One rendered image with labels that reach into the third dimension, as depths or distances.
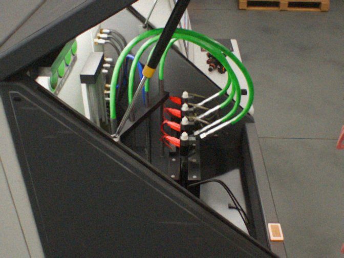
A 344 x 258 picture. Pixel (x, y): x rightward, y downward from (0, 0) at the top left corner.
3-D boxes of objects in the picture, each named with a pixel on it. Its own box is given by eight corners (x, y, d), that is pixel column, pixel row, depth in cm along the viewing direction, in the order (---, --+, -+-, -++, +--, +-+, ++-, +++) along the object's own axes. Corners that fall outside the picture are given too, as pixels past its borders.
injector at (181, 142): (194, 195, 126) (197, 141, 114) (178, 194, 126) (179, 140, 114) (194, 189, 128) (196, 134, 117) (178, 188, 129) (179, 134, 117)
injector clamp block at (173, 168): (198, 216, 126) (200, 179, 118) (167, 215, 126) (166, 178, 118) (197, 150, 154) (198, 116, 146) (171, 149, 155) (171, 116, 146)
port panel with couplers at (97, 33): (110, 116, 133) (101, 25, 116) (100, 116, 133) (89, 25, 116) (116, 97, 144) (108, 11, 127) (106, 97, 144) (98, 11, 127)
